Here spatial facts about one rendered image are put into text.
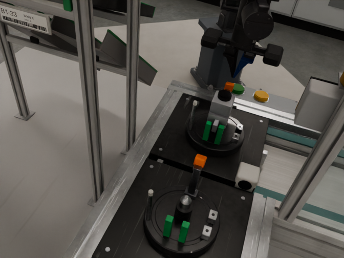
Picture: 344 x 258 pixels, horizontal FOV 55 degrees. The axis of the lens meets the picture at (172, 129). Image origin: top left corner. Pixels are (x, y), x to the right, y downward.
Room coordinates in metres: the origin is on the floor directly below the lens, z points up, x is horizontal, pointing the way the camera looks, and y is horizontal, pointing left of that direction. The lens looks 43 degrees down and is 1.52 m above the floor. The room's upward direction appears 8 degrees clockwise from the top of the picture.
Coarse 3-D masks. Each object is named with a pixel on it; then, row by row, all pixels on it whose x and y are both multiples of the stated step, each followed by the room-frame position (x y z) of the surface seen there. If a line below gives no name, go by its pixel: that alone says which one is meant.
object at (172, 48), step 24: (144, 24) 1.31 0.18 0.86; (168, 24) 1.34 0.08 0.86; (192, 24) 1.37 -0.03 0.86; (144, 48) 1.12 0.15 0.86; (168, 48) 1.14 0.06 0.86; (192, 48) 1.17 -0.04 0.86; (168, 72) 0.98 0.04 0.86; (264, 72) 1.07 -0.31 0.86; (288, 72) 1.09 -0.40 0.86; (288, 96) 0.94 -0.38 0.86
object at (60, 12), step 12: (0, 0) 0.45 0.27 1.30; (12, 0) 0.45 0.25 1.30; (24, 0) 0.44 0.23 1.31; (36, 0) 0.44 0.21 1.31; (48, 0) 0.63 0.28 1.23; (60, 0) 0.62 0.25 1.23; (48, 12) 0.43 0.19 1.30; (60, 12) 0.43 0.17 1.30; (72, 12) 0.43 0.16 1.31; (96, 12) 0.61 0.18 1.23; (108, 12) 0.60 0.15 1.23
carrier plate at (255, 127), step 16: (192, 96) 0.72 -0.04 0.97; (176, 112) 0.65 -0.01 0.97; (240, 112) 0.68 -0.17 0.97; (176, 128) 0.58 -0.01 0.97; (256, 128) 0.63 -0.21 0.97; (160, 144) 0.53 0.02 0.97; (176, 144) 0.53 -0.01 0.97; (256, 144) 0.57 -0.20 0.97; (176, 160) 0.48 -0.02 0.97; (192, 160) 0.49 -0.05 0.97; (208, 160) 0.50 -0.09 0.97; (224, 160) 0.50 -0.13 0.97; (240, 160) 0.51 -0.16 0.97; (256, 160) 0.52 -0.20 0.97; (208, 176) 0.46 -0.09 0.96; (224, 176) 0.46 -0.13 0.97
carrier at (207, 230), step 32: (128, 192) 0.38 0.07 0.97; (160, 192) 0.38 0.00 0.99; (224, 192) 0.42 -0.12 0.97; (128, 224) 0.32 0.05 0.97; (160, 224) 0.31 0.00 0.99; (192, 224) 0.32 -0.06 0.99; (224, 224) 0.34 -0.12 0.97; (96, 256) 0.25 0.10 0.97; (128, 256) 0.26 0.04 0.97; (160, 256) 0.26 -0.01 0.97; (192, 256) 0.27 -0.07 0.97; (224, 256) 0.28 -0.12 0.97
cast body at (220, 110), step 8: (216, 96) 0.58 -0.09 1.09; (224, 96) 0.57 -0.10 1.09; (232, 96) 0.59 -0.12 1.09; (216, 104) 0.56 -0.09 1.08; (224, 104) 0.56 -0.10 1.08; (232, 104) 0.57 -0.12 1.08; (216, 112) 0.56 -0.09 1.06; (224, 112) 0.55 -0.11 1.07; (208, 120) 0.56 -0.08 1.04; (216, 120) 0.55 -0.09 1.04; (224, 120) 0.55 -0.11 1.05; (216, 128) 0.53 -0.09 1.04
